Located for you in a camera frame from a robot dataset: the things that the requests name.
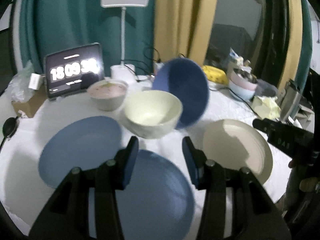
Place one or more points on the tablet showing clock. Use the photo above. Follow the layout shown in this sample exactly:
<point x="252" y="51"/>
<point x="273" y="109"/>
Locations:
<point x="73" y="70"/>

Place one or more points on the light blue bowl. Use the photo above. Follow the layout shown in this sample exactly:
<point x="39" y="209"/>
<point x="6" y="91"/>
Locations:
<point x="240" y="93"/>

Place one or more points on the small white box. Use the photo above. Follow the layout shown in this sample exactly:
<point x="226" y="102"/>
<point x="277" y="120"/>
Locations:
<point x="35" y="81"/>

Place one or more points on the yellow curtain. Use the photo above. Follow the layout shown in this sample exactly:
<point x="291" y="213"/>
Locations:
<point x="183" y="27"/>
<point x="295" y="43"/>

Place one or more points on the white charger adapter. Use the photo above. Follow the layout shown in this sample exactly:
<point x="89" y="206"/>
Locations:
<point x="157" y="66"/>

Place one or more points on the teal curtain left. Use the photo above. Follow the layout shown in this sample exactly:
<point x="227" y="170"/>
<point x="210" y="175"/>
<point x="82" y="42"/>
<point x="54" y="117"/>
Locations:
<point x="42" y="27"/>

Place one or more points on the teal curtain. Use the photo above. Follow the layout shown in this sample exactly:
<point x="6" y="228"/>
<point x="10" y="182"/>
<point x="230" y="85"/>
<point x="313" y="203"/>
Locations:
<point x="306" y="49"/>
<point x="42" y="27"/>

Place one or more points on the light blue plate front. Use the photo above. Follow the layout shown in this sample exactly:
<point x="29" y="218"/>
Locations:
<point x="158" y="203"/>

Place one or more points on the yellow wipes packet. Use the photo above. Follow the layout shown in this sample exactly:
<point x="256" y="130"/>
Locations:
<point x="215" y="75"/>

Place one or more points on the cream bowl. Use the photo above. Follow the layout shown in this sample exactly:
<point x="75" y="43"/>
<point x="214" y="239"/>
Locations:
<point x="152" y="114"/>

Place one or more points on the yellow curtain left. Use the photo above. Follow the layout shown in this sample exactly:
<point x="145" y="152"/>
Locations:
<point x="183" y="27"/>

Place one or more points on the white textured tablecloth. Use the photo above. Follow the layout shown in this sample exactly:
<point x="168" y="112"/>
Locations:
<point x="24" y="193"/>

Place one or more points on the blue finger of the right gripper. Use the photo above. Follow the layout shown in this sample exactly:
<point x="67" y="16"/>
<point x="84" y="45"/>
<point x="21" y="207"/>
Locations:
<point x="279" y="132"/>

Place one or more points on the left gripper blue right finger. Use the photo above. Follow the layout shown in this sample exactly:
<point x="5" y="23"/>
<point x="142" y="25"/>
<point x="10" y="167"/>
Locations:
<point x="189" y="153"/>

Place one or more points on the cardboard box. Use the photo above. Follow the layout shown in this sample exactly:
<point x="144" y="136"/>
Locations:
<point x="28" y="109"/>

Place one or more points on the steel thermos flask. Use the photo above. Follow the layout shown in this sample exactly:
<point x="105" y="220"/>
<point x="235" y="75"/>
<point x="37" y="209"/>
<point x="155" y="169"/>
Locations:
<point x="289" y="100"/>

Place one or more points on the yellow tissue pack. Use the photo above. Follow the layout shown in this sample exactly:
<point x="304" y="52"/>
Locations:
<point x="266" y="107"/>

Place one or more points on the white desk lamp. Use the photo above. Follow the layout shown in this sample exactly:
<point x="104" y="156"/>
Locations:
<point x="122" y="71"/>

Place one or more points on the light blue plate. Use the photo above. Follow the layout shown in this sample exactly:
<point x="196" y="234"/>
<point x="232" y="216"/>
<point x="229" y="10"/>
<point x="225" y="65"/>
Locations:
<point x="158" y="203"/>
<point x="85" y="144"/>

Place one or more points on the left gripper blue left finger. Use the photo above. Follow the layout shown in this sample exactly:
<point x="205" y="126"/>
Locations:
<point x="130" y="156"/>

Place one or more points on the grey folded cloth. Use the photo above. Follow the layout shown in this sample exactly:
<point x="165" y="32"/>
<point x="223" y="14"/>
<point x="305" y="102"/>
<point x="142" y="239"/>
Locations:
<point x="265" y="89"/>

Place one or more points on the cream plate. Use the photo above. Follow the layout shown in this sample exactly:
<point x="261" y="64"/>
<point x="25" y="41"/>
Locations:
<point x="234" y="144"/>

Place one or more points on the pink strawberry bowl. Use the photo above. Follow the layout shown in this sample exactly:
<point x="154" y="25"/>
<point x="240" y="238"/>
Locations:
<point x="108" y="94"/>

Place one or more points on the yellow curtain right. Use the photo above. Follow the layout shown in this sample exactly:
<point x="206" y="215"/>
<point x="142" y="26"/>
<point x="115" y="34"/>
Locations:
<point x="295" y="43"/>

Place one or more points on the black round pouch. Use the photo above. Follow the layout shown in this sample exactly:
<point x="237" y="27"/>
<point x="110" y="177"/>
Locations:
<point x="10" y="127"/>

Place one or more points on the pink steel-lined bowl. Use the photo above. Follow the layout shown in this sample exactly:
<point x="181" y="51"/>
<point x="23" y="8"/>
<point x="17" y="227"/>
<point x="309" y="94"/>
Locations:
<point x="243" y="79"/>

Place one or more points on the large dark blue bowl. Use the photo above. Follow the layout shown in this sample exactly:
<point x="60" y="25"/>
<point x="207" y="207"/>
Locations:
<point x="186" y="80"/>

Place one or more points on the teal curtain right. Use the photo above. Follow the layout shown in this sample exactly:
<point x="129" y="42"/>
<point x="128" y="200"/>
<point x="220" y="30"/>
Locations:
<point x="306" y="49"/>

